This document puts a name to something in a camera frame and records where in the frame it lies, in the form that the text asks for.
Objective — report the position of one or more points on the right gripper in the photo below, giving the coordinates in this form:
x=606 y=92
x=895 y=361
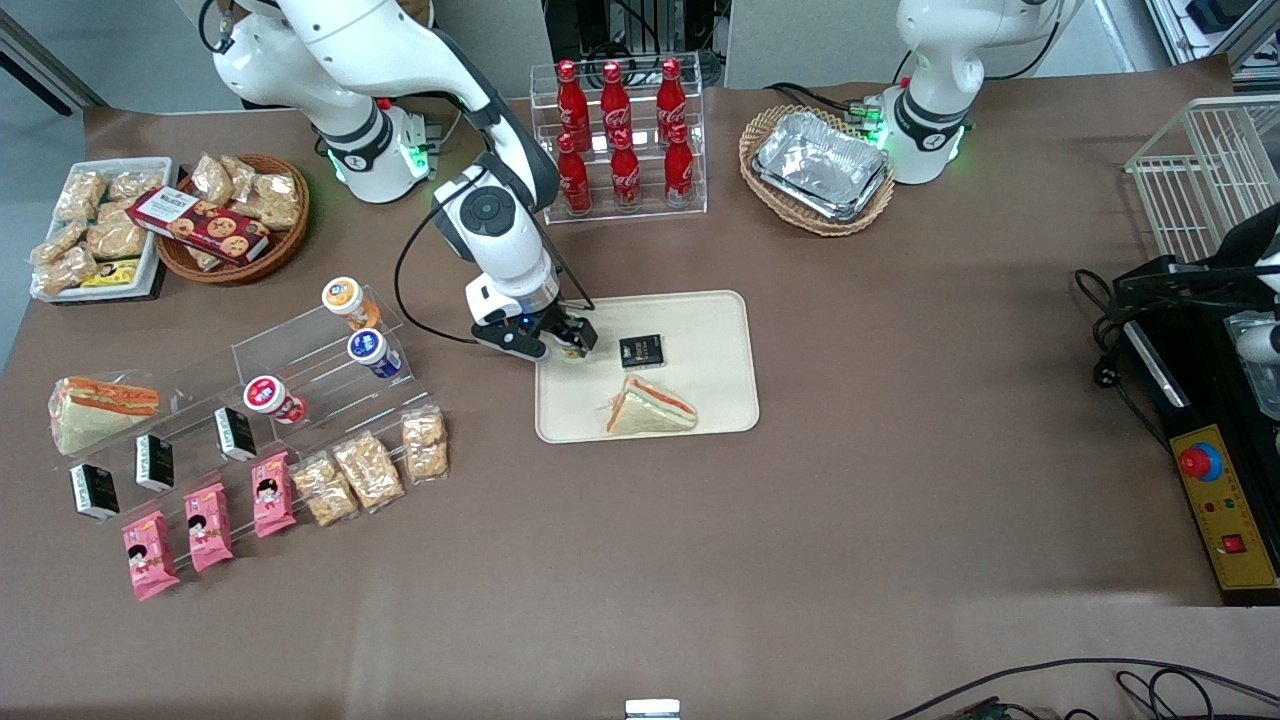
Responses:
x=557 y=320

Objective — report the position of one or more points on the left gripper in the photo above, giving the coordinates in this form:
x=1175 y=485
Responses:
x=1168 y=284

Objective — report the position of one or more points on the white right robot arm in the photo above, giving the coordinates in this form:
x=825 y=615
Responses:
x=350 y=40

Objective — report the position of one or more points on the black gum box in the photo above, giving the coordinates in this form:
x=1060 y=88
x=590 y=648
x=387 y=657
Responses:
x=155 y=462
x=642 y=350
x=236 y=433
x=95 y=490

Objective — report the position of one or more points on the beige plastic tray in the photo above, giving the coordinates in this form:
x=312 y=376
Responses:
x=700 y=340

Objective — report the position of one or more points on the blue gum canister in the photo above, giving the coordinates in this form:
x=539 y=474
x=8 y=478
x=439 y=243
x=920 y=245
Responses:
x=370 y=350

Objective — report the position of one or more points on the orange gum canister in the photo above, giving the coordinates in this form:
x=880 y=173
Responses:
x=345 y=297

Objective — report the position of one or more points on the red gum canister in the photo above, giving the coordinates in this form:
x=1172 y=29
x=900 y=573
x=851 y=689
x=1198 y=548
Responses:
x=268 y=395

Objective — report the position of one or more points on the white rectangular snack tray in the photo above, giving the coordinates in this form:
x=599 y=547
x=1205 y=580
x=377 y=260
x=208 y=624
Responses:
x=152 y=265

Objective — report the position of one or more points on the small triangle wrapped sandwich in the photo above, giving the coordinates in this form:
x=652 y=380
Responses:
x=650 y=412

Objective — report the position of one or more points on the clear acrylic bottle rack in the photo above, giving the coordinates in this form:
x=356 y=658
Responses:
x=600 y=215

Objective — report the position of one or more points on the clear plastic container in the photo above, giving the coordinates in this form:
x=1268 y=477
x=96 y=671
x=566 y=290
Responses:
x=1262 y=390

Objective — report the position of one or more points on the red cola bottle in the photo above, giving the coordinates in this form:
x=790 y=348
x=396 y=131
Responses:
x=574 y=178
x=626 y=175
x=679 y=168
x=615 y=100
x=570 y=100
x=671 y=95

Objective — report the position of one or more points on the black machine with yellow panel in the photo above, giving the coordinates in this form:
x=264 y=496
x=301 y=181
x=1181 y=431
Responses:
x=1205 y=400

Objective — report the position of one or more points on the clear nut bar pack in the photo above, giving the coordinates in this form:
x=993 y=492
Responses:
x=325 y=490
x=425 y=445
x=368 y=470

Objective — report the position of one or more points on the clear acrylic stepped display stand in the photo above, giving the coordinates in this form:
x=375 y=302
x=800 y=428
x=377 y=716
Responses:
x=300 y=340

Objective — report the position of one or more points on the light wicker basket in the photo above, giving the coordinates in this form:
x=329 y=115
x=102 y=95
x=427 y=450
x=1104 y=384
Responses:
x=825 y=229

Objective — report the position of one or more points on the silver foil container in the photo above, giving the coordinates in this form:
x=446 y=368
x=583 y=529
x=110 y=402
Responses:
x=820 y=165

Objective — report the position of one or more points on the black background equipment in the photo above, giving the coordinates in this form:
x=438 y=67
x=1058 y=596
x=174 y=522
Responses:
x=580 y=25

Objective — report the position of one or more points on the clear biscuit pack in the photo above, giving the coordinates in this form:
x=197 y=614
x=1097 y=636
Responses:
x=205 y=258
x=278 y=198
x=212 y=178
x=65 y=272
x=82 y=195
x=243 y=172
x=135 y=185
x=117 y=238
x=57 y=243

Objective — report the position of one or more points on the dark brown wicker basket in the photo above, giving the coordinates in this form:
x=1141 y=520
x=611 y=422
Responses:
x=240 y=273

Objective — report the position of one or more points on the pink snack pack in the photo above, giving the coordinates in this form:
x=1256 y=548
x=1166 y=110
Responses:
x=208 y=527
x=150 y=555
x=272 y=495

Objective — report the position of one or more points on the small silver object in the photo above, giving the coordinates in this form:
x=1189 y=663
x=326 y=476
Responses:
x=652 y=711

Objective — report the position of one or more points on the red cookie box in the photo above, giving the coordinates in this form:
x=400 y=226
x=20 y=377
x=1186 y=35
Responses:
x=200 y=225

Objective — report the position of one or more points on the yellow snack pack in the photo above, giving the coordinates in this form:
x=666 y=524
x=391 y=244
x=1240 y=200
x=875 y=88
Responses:
x=112 y=272

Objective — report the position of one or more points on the large wrapped sandwich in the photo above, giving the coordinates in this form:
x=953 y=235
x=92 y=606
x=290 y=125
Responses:
x=95 y=420

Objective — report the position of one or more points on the left grey wrist camera box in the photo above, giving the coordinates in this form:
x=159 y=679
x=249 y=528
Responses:
x=1262 y=342

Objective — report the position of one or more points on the grey metal frame rack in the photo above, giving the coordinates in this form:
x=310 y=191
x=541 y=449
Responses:
x=1165 y=25

